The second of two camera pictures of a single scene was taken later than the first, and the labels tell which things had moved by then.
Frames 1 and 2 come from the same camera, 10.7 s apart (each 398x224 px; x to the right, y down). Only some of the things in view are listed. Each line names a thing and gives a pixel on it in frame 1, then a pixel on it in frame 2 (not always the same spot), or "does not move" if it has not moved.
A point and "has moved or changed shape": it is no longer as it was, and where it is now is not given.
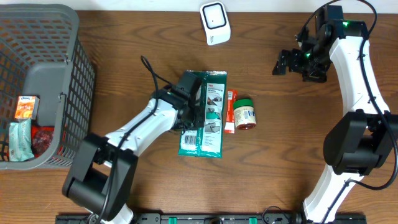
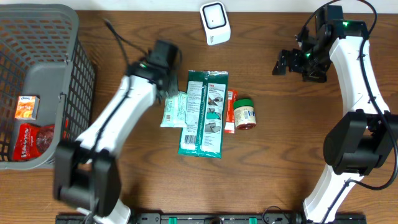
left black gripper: (199, 123) -> (174, 85)
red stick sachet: (230, 122) does not move
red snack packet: (41, 137) does not move
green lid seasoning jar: (244, 114) does not move
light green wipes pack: (20, 142) has moved or changed shape
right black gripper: (318, 76) does not move
